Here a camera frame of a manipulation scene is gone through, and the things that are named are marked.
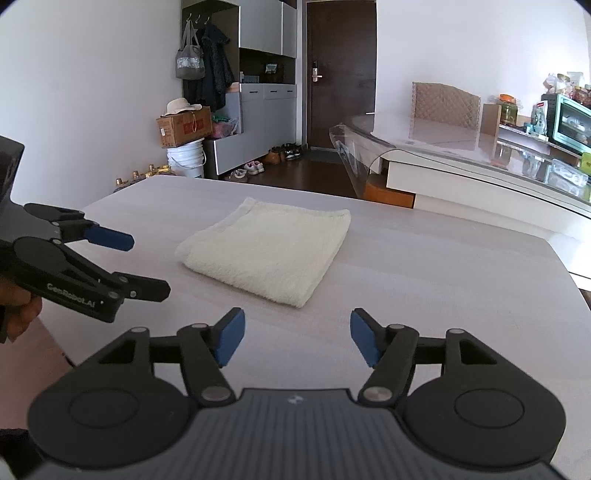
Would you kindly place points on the row of shoes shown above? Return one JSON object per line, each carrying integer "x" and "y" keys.
{"x": 258, "y": 161}

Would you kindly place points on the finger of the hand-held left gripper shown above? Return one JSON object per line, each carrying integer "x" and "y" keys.
{"x": 143, "y": 290}
{"x": 111, "y": 239}

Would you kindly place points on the dark hanging coat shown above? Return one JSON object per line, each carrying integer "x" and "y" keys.
{"x": 217, "y": 64}

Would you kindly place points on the silver door lock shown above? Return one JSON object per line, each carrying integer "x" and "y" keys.
{"x": 316, "y": 71}

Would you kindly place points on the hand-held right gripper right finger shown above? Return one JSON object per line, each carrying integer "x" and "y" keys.
{"x": 364, "y": 337}

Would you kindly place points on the teal toaster oven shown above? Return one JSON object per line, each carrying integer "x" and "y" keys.
{"x": 570, "y": 124}

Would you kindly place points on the white sun hat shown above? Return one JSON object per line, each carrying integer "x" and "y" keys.
{"x": 181, "y": 107}

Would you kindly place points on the clear plastic container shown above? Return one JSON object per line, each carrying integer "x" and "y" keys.
{"x": 568, "y": 173}

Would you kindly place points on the dark brown door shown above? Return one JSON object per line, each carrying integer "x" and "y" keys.
{"x": 341, "y": 69}

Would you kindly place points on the white dining table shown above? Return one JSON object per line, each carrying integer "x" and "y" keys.
{"x": 461, "y": 189}

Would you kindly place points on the grey hallway cabinet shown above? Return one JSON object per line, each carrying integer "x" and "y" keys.
{"x": 268, "y": 115}

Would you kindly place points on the clear glass table cover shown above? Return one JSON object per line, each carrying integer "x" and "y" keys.
{"x": 438, "y": 143}

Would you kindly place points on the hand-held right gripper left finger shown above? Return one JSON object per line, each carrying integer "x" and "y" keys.
{"x": 229, "y": 337}

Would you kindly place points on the orange lid glass jar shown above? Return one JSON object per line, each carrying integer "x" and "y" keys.
{"x": 508, "y": 110}

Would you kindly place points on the pink plastic bag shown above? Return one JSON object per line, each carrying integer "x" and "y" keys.
{"x": 224, "y": 127}

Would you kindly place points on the cream towel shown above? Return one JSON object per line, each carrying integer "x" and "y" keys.
{"x": 268, "y": 249}

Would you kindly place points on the large brown cardboard box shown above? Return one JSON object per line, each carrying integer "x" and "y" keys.
{"x": 184, "y": 127}

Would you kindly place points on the grey hanging bag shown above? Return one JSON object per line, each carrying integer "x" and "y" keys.
{"x": 190, "y": 64}

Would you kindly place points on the person's left hand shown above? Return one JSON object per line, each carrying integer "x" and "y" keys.
{"x": 23, "y": 311}

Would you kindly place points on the small brown cardboard box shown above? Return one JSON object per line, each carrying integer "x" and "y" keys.
{"x": 491, "y": 120}

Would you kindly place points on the white plastic bucket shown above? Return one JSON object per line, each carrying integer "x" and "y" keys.
{"x": 185, "y": 159}

